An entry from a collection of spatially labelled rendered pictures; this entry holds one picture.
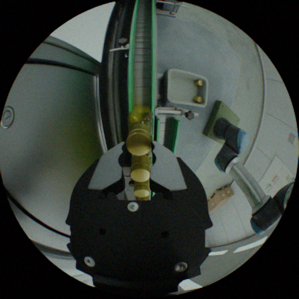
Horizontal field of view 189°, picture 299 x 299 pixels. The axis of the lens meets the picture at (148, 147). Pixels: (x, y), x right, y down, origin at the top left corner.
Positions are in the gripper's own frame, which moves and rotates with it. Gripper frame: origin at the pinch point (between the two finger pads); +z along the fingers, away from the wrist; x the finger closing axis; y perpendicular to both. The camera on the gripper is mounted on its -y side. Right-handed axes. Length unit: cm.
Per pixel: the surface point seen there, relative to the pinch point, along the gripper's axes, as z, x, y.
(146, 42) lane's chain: 27.4, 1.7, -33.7
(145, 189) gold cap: -0.5, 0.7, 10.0
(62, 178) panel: -4.8, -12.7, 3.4
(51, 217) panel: -11.5, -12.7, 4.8
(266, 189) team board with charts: -31, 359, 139
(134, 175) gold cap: -0.8, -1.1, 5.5
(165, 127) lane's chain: 27.4, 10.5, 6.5
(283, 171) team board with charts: -42, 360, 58
